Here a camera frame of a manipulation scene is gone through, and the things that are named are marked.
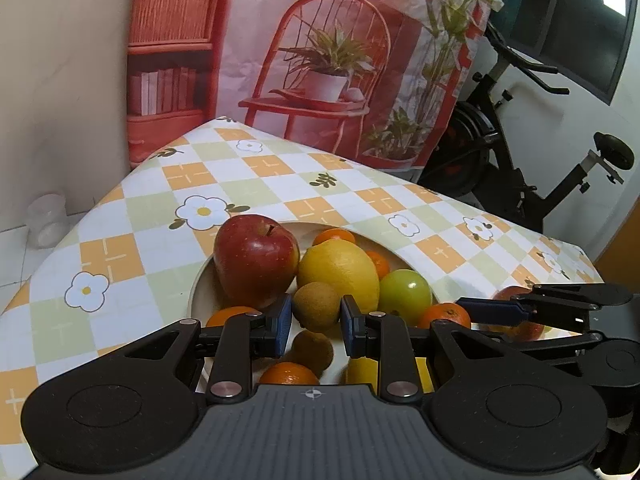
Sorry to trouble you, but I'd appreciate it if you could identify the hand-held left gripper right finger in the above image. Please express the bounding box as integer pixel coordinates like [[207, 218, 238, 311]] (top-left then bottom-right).
[[340, 295, 508, 405]]

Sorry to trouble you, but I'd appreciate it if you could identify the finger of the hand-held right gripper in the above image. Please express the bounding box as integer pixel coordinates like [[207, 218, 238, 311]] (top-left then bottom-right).
[[456, 282, 635, 326], [477, 327, 606, 362]]

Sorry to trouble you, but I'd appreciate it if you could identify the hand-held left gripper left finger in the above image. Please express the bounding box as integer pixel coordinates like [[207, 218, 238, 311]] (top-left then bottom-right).
[[125, 294, 293, 405]]

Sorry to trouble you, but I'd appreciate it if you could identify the small red apple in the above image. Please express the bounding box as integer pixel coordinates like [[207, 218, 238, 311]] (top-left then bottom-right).
[[492, 285, 546, 342]]

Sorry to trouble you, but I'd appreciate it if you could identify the brown kiwi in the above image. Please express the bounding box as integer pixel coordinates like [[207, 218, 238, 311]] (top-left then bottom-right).
[[291, 330, 335, 376], [292, 281, 342, 333]]

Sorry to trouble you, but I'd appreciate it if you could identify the yellow lemon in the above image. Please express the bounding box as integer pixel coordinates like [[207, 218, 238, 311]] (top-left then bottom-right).
[[297, 239, 381, 313], [345, 357, 435, 395]]

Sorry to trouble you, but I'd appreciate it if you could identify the mandarin orange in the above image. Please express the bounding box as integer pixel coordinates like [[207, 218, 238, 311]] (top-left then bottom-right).
[[258, 361, 321, 386], [417, 302, 472, 331]]

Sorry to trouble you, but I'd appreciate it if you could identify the smooth tangerine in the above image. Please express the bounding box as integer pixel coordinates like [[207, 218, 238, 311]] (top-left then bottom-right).
[[206, 306, 258, 328]]

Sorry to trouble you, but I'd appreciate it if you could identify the green apple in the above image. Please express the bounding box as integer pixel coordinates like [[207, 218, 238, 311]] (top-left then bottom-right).
[[378, 269, 433, 326]]

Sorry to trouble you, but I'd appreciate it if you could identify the small orange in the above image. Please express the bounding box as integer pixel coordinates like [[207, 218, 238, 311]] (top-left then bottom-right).
[[312, 228, 357, 247], [365, 250, 391, 281]]

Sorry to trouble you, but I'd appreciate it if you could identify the large red apple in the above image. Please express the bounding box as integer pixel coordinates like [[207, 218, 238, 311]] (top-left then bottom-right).
[[213, 214, 301, 310]]

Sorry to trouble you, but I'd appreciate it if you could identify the beige plate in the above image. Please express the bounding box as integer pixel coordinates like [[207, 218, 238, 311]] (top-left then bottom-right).
[[190, 221, 481, 391]]

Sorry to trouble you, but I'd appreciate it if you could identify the wooden door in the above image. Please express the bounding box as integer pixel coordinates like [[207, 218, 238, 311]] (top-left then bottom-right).
[[595, 200, 640, 281]]

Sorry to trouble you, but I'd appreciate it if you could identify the black exercise bike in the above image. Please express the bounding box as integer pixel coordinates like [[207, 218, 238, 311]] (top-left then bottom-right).
[[417, 22, 636, 233]]

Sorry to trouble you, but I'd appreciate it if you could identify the dark window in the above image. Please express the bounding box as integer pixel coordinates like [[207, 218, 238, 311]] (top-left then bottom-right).
[[500, 0, 640, 106]]

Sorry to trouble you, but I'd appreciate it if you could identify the red printed wall backdrop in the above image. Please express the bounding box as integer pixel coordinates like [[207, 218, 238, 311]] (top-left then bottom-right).
[[125, 0, 503, 183]]

